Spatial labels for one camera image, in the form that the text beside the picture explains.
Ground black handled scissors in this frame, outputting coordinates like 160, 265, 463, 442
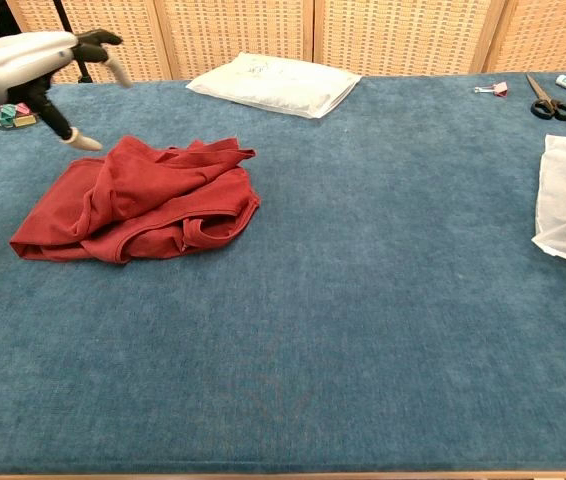
525, 73, 566, 122

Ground white labelled plastic bag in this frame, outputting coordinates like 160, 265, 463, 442
185, 51, 363, 120

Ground pink binder clip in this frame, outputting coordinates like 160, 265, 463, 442
473, 82, 510, 98

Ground blue table cover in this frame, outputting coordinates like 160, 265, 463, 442
0, 69, 566, 476

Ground wicker folding screen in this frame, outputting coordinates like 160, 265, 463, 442
6, 0, 566, 84

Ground red t-shirt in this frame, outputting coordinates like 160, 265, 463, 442
9, 135, 262, 265

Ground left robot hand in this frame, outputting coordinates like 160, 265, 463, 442
0, 28, 134, 152

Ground clear jar of binder clips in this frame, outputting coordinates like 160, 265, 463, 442
0, 102, 39, 130

